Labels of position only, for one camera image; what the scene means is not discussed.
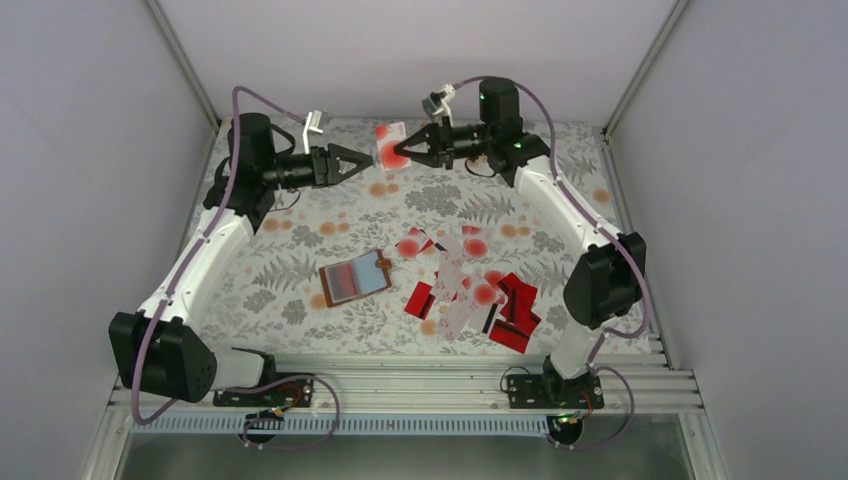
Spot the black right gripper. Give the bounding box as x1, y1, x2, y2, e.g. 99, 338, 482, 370
394, 115, 493, 171

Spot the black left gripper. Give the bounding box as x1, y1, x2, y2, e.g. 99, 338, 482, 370
261, 143, 371, 190

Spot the white card red circle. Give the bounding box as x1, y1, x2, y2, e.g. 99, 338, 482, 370
462, 225, 490, 259
375, 122, 411, 172
396, 227, 435, 259
468, 277, 503, 307

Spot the white card red circle top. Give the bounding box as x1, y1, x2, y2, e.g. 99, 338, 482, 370
396, 227, 435, 259

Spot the brown leather card holder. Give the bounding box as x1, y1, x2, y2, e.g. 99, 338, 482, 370
319, 249, 393, 307

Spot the red card with gold logo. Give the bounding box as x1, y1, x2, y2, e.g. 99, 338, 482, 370
324, 262, 358, 303

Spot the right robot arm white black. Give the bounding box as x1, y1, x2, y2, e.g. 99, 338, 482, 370
394, 76, 651, 409

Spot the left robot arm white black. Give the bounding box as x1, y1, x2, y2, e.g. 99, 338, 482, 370
108, 113, 373, 405

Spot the red card black stripe left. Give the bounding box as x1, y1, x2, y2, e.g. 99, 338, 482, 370
404, 282, 435, 320

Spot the white card pale pattern bottom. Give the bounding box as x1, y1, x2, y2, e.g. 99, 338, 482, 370
435, 298, 473, 341

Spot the white card black stripe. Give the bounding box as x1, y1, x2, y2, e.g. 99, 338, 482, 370
466, 303, 500, 335

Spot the dark red card right upper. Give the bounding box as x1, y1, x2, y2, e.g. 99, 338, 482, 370
497, 273, 538, 323

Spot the dark red card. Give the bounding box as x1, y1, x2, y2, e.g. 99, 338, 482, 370
488, 317, 540, 354
497, 273, 538, 323

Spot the dark red card bottom right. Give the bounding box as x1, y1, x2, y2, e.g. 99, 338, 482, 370
488, 317, 540, 354

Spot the floral patterned table mat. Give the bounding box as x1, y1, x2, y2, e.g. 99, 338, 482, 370
188, 117, 653, 358

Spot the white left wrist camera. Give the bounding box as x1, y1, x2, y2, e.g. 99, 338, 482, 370
302, 109, 330, 154

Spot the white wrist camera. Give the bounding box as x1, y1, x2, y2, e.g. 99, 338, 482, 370
421, 83, 456, 127
302, 109, 330, 154

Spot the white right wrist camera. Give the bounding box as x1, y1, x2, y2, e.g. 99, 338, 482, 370
421, 83, 456, 127

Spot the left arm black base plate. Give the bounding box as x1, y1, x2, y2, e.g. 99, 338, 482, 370
213, 372, 314, 409

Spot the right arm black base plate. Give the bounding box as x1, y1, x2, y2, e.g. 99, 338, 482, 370
506, 373, 605, 410

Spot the aluminium rail frame front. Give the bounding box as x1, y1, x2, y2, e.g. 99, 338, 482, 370
83, 353, 726, 479

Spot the slotted grey cable duct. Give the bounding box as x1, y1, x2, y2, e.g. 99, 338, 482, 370
132, 412, 548, 437

